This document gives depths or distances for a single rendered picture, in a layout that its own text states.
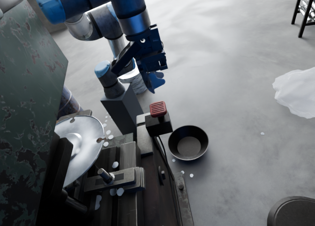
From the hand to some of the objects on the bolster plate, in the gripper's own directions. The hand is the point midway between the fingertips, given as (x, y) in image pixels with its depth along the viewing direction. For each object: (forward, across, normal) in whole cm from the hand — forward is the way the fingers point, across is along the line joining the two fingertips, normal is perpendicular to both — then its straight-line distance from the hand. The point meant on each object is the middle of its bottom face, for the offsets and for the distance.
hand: (151, 90), depth 60 cm
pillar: (+11, -29, +25) cm, 40 cm away
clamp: (+14, -23, +16) cm, 31 cm away
